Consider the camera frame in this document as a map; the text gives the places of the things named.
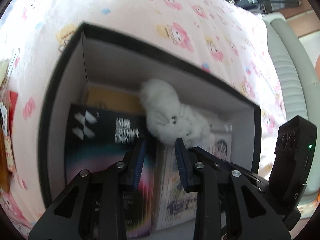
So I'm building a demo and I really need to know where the black Smart Devil box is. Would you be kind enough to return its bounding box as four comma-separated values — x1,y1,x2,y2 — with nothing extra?
65,105,156,239

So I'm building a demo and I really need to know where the cartoon diamond painting kit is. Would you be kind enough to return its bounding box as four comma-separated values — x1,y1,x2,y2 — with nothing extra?
153,119,232,231

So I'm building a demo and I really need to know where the white fluffy plush toy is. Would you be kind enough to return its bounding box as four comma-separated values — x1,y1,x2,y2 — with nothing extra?
139,79,210,149

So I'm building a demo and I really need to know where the grey padded headboard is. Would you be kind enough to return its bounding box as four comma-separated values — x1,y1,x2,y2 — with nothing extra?
262,12,318,131

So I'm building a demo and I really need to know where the brown wooden comb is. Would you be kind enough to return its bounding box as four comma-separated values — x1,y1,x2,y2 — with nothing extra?
0,129,10,193

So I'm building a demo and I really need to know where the yellow glass screen protector box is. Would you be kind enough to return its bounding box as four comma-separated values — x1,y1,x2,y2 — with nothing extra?
85,86,145,115

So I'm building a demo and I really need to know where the black cardboard storage box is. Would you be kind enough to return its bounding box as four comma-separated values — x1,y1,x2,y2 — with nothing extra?
37,23,261,206

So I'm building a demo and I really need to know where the pink cartoon blanket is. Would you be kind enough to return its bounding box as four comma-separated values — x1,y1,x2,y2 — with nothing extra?
1,0,286,238

